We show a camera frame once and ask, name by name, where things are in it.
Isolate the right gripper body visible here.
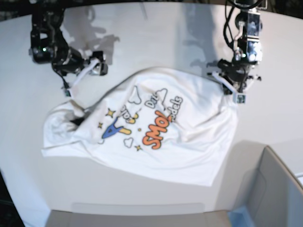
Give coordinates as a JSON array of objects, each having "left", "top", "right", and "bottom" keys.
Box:
[{"left": 51, "top": 47, "right": 108, "bottom": 88}]

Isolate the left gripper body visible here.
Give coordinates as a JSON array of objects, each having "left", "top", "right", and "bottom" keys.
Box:
[{"left": 206, "top": 59, "right": 262, "bottom": 93}]

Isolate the white printed t-shirt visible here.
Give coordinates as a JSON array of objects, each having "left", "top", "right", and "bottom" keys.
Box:
[{"left": 41, "top": 68, "right": 238, "bottom": 186}]

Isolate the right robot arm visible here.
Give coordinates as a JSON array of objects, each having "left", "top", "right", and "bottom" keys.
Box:
[{"left": 29, "top": 0, "right": 108, "bottom": 90}]

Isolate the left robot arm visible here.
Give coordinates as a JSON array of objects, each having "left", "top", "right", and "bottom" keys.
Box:
[{"left": 208, "top": 0, "right": 267, "bottom": 95}]

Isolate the grey cardboard box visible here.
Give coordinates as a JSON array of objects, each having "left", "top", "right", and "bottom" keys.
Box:
[{"left": 227, "top": 146, "right": 303, "bottom": 227}]

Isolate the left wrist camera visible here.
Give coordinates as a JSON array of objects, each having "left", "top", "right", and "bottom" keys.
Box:
[{"left": 232, "top": 92, "right": 246, "bottom": 104}]

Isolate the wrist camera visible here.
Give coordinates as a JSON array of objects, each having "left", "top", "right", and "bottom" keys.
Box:
[
  {"left": 63, "top": 88, "right": 71, "bottom": 97},
  {"left": 232, "top": 92, "right": 246, "bottom": 104}
]

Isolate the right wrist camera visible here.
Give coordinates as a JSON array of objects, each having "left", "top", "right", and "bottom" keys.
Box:
[{"left": 63, "top": 88, "right": 71, "bottom": 97}]

